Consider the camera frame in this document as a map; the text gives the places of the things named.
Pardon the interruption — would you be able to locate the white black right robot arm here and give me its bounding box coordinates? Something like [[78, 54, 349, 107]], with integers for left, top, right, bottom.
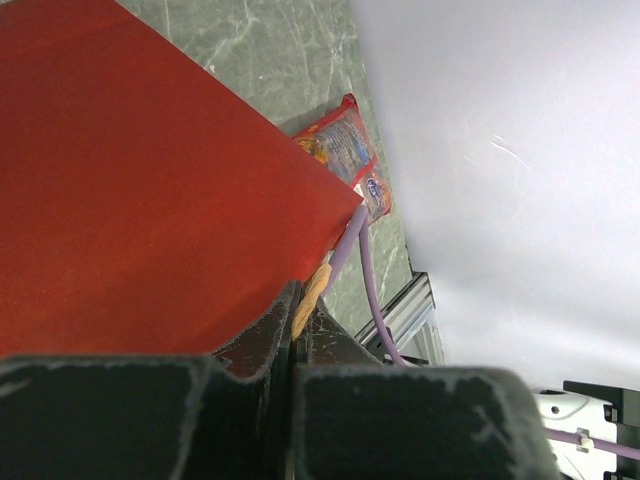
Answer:
[[534, 380, 639, 480]]

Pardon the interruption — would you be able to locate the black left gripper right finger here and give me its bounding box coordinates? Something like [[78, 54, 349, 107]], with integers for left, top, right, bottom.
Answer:
[[292, 305, 560, 479]]

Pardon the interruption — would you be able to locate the aluminium frame rail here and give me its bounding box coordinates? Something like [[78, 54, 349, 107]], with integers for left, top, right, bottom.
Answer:
[[381, 272, 445, 367]]

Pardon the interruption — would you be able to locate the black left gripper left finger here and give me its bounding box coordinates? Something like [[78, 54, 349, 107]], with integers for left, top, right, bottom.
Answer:
[[1, 282, 300, 479]]

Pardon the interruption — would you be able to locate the red candy assortment bag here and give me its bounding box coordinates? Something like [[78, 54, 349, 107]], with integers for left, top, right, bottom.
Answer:
[[293, 93, 392, 224]]

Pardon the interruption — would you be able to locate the red paper bag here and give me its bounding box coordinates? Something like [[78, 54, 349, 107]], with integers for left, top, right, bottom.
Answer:
[[1, 1, 361, 355]]

